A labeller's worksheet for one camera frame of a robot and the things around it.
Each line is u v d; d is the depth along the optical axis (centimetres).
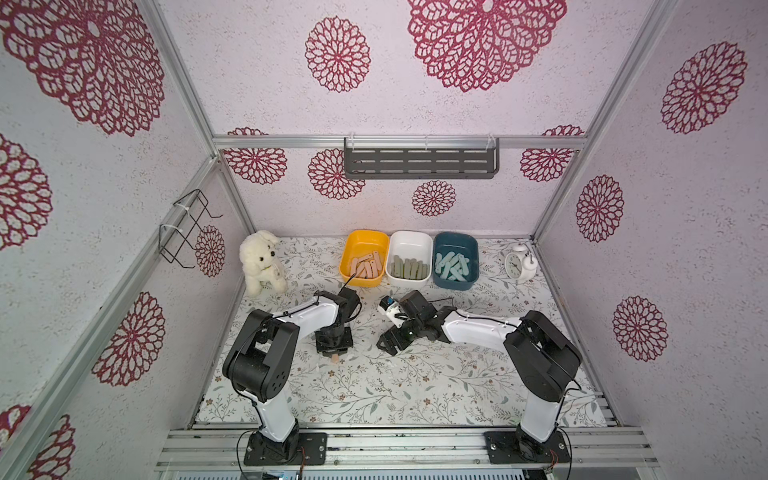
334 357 89
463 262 111
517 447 66
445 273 109
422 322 72
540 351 54
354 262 111
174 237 74
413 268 109
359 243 117
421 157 94
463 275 107
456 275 107
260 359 47
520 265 100
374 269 109
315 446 74
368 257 113
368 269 109
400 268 109
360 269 109
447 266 109
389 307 82
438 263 111
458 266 110
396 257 113
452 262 112
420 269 109
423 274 107
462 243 114
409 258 114
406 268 109
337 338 78
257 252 91
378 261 112
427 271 108
